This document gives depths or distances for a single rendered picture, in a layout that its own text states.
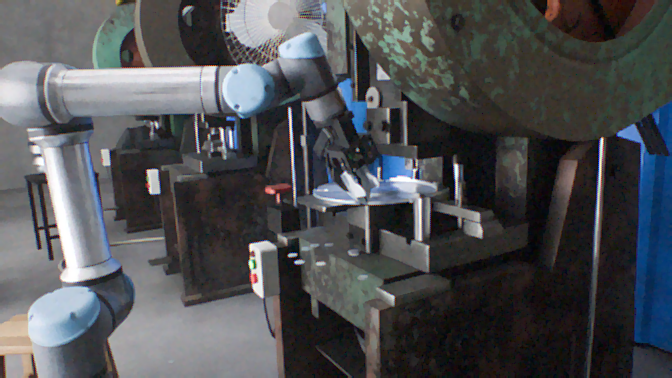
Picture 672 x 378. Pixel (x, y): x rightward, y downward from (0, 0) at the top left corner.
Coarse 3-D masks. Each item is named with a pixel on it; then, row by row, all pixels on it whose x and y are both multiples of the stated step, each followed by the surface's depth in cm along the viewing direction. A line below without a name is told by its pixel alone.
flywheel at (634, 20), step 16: (560, 0) 88; (576, 0) 89; (608, 0) 94; (624, 0) 96; (640, 0) 97; (560, 16) 88; (576, 16) 90; (592, 16) 92; (608, 16) 94; (624, 16) 97; (640, 16) 96; (576, 32) 90; (592, 32) 93; (624, 32) 96
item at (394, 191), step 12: (396, 180) 134; (408, 180) 133; (420, 180) 130; (324, 192) 123; (336, 192) 122; (372, 192) 117; (384, 192) 117; (396, 192) 118; (408, 192) 119; (420, 192) 118; (432, 192) 115; (372, 204) 108
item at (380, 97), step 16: (384, 80) 120; (368, 96) 124; (384, 96) 121; (368, 112) 122; (384, 112) 116; (400, 112) 116; (416, 112) 116; (368, 128) 121; (384, 128) 116; (400, 128) 117; (416, 128) 116; (432, 128) 118; (448, 128) 121; (400, 144) 118; (416, 144) 117
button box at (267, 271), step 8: (256, 248) 134; (264, 248) 134; (272, 248) 134; (256, 256) 135; (264, 256) 133; (272, 256) 134; (264, 264) 133; (272, 264) 135; (256, 272) 136; (264, 272) 134; (272, 272) 135; (264, 280) 134; (272, 280) 135; (256, 288) 138; (264, 288) 134; (272, 288) 136; (264, 296) 135; (264, 304) 143
